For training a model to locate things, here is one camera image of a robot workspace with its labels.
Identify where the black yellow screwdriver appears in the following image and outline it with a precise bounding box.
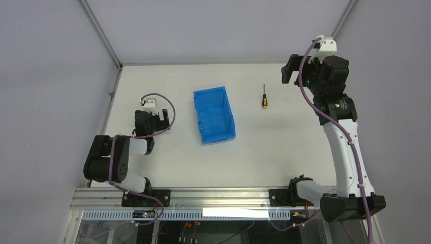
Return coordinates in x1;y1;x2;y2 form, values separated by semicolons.
262;84;268;109

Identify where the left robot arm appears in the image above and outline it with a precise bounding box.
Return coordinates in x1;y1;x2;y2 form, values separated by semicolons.
83;109;170;196

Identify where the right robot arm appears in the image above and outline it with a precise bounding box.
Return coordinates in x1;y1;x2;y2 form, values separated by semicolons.
281;54;386;223

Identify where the blue plastic bin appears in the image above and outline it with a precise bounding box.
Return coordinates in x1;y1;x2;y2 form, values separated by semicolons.
193;86;236;144

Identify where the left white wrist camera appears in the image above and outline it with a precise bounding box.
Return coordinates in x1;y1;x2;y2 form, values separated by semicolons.
141;98;159;115

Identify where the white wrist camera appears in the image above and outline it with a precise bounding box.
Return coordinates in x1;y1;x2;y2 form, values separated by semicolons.
309;35;337;64
141;98;159;115

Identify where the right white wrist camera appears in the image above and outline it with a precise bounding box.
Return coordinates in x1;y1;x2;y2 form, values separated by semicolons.
309;35;337;64

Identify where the right aluminium frame post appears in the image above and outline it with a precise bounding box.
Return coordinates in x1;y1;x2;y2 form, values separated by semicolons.
326;0;358;41

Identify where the aluminium frame post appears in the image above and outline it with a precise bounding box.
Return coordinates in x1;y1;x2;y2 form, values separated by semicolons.
77;0;122;70
326;0;358;41

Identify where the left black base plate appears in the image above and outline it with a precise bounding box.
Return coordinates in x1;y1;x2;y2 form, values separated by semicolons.
121;189;171;207

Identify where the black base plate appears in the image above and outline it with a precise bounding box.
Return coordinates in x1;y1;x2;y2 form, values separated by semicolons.
121;189;171;207
268;188;315;207

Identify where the aluminium front rail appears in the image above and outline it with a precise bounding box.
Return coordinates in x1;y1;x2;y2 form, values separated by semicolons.
70;187;286;210

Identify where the grey slotted cable duct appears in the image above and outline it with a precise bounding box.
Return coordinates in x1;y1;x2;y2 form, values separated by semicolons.
82;208;291;221

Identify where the left aluminium frame post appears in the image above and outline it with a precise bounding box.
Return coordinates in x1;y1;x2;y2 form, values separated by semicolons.
77;0;122;70

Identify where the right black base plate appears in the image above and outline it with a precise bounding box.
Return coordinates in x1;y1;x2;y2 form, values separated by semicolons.
268;188;315;207

